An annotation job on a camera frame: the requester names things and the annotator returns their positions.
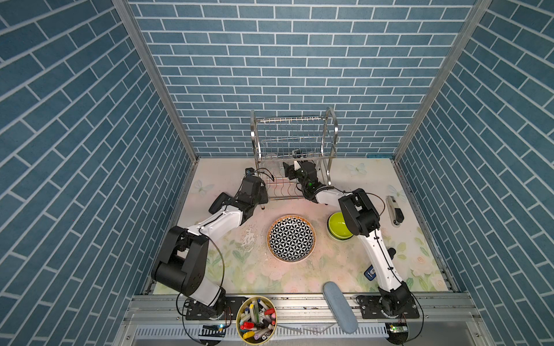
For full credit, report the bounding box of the lime green small bowl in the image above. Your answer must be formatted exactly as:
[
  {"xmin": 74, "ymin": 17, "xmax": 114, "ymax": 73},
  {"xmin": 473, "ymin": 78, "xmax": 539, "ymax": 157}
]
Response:
[{"xmin": 327, "ymin": 212, "xmax": 353, "ymax": 242}]

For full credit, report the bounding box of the white patterned large bowl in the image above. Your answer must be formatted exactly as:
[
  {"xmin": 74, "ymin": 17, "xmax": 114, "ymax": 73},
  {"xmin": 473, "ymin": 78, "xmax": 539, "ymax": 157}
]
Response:
[{"xmin": 266, "ymin": 215, "xmax": 317, "ymax": 263}]

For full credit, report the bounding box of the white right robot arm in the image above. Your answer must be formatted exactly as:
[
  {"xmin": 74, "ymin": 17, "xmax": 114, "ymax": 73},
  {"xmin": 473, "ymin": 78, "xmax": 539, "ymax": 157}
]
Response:
[{"xmin": 283, "ymin": 160, "xmax": 419, "ymax": 317}]

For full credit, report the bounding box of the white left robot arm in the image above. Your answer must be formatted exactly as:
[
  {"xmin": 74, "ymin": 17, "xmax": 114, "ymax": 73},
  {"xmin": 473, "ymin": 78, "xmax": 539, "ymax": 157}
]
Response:
[{"xmin": 151, "ymin": 168, "xmax": 268, "ymax": 315}]

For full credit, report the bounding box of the steel two-tier dish rack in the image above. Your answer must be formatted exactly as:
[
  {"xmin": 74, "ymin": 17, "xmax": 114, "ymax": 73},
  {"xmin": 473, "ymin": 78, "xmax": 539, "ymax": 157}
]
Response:
[{"xmin": 250, "ymin": 108, "xmax": 339, "ymax": 200}]

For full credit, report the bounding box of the black desk calculator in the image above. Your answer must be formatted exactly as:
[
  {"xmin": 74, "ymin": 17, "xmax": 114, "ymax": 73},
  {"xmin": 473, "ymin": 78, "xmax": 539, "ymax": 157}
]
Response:
[{"xmin": 209, "ymin": 193, "xmax": 232, "ymax": 215}]

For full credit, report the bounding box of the blue card device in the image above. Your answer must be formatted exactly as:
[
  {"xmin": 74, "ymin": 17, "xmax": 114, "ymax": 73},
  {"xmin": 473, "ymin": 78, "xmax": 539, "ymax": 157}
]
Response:
[{"xmin": 364, "ymin": 265, "xmax": 377, "ymax": 281}]

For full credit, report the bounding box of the yellow tin pen holder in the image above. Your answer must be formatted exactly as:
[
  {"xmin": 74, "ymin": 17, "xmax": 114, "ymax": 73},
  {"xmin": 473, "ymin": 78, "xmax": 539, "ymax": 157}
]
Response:
[{"xmin": 236, "ymin": 296, "xmax": 278, "ymax": 345}]

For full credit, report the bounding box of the grey blue oval case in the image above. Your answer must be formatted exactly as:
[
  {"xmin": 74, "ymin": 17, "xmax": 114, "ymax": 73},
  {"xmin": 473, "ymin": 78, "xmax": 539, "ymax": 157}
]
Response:
[{"xmin": 323, "ymin": 281, "xmax": 359, "ymax": 334}]

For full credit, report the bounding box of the aluminium front rail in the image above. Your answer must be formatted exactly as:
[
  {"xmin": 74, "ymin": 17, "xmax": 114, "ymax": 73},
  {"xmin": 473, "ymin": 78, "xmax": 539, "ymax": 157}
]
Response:
[{"xmin": 114, "ymin": 293, "xmax": 490, "ymax": 345}]

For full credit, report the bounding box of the aluminium corner frame post left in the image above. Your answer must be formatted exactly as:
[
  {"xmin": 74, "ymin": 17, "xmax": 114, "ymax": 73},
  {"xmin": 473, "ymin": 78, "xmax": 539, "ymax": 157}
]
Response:
[{"xmin": 113, "ymin": 0, "xmax": 199, "ymax": 164}]

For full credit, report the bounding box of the aluminium corner frame post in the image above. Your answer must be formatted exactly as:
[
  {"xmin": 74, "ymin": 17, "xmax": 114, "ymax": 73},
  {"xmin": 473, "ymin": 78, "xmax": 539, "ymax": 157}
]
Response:
[
  {"xmin": 113, "ymin": 0, "xmax": 199, "ymax": 164},
  {"xmin": 392, "ymin": 0, "xmax": 492, "ymax": 164}
]

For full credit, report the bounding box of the aluminium corner frame post right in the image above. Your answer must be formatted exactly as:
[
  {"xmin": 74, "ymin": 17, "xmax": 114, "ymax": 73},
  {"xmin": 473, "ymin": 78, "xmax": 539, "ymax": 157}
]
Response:
[{"xmin": 392, "ymin": 0, "xmax": 492, "ymax": 164}]

